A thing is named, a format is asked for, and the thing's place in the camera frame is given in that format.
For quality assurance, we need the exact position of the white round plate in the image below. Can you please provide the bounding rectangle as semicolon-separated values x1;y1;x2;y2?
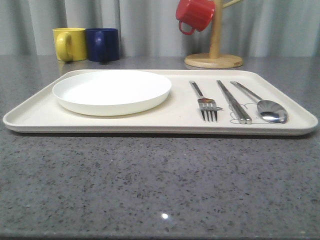
52;70;172;117

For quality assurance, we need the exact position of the silver metal fork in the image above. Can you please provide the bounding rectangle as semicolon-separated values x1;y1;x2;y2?
189;80;223;123

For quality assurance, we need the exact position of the cream rabbit serving tray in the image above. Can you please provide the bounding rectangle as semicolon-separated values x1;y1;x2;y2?
3;69;318;136

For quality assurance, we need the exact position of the red mug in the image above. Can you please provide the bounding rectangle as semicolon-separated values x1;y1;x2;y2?
175;0;216;35

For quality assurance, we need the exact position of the silver metal spoon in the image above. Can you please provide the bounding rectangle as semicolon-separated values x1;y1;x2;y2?
230;81;289;124

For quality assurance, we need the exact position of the silver metal chopstick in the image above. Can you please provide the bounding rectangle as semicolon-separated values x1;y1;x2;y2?
216;80;247;125
232;95;252;125

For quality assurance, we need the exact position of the wooden mug tree stand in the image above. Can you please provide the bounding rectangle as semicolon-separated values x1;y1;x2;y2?
184;0;243;69

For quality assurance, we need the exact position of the yellow mug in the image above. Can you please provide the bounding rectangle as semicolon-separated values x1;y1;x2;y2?
52;28;88;62

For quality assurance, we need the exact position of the dark blue mug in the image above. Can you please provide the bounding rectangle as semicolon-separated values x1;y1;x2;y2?
85;28;120;62

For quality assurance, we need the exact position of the grey curtain backdrop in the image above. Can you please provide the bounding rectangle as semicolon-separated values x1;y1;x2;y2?
0;0;320;57

